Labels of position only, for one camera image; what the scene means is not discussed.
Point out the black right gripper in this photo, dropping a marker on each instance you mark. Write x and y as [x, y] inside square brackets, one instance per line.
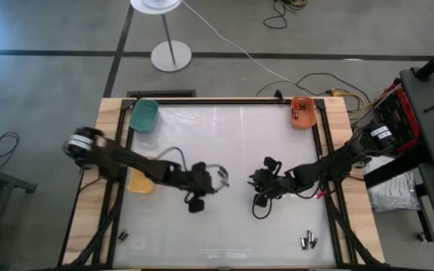
[273, 182]

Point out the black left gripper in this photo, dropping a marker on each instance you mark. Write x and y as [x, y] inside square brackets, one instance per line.
[198, 180]

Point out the red battery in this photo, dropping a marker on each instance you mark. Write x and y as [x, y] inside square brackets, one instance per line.
[296, 113]

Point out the dark battery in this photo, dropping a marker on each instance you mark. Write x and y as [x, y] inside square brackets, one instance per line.
[301, 107]

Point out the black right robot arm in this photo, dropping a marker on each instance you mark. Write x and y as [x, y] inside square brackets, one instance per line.
[326, 165]

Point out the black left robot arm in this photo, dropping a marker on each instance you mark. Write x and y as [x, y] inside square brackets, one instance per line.
[126, 160]

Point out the yellow plastic bin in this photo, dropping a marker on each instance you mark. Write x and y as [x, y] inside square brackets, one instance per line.
[138, 182]

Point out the red connector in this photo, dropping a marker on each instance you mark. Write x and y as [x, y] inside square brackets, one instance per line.
[319, 195]

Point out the orange plastic bin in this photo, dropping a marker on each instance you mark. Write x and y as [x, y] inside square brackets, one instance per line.
[307, 120]

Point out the teal plastic bin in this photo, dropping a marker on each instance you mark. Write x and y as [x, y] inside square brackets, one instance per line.
[144, 114]

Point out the black clamp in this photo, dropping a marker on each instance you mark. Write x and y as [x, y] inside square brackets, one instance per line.
[278, 96]

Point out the black flat bar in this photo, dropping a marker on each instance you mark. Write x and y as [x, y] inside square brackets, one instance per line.
[164, 93]

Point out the white plastic bag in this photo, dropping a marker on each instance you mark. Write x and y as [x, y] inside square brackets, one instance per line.
[394, 192]

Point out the red and black case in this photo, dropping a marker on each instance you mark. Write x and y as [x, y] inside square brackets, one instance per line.
[409, 109]

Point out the caster wheel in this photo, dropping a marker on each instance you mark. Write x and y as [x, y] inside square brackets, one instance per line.
[422, 237]

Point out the white pedestal stand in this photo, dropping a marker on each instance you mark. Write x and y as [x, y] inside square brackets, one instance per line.
[171, 56]

